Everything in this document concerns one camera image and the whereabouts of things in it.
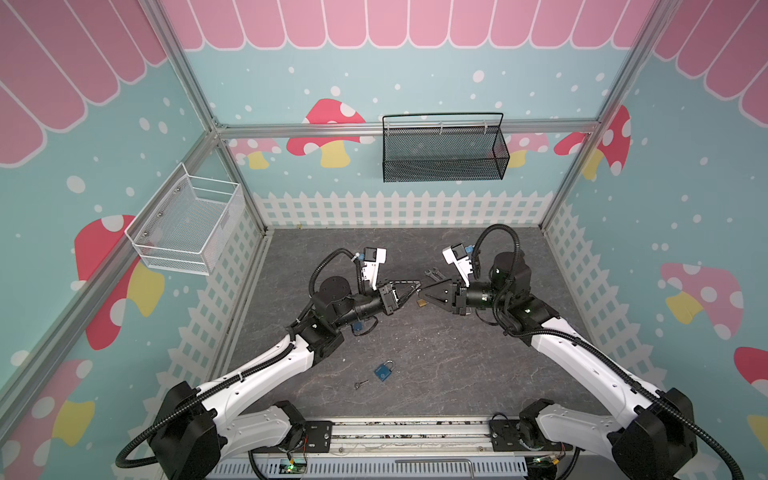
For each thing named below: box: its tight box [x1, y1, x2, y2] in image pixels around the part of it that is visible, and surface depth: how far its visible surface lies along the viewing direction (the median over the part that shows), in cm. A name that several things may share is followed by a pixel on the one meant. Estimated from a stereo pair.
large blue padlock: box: [374, 360, 395, 382], surface depth 86 cm
